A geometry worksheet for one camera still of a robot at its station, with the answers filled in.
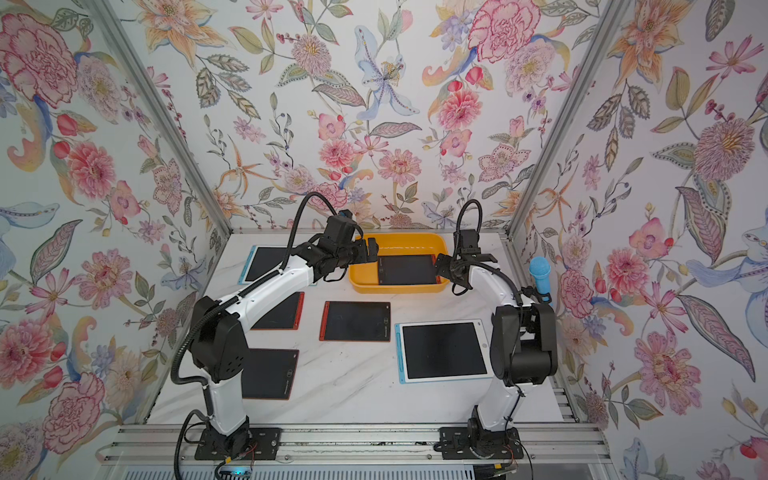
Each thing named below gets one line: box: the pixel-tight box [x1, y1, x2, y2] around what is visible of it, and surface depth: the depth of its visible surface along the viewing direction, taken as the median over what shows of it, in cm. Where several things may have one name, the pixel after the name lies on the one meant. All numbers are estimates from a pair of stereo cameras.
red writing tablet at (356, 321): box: [319, 301, 391, 342], surface depth 100 cm
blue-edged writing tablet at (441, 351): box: [395, 318, 493, 384], surface depth 95 cm
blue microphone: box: [529, 256, 551, 294], surface depth 75 cm
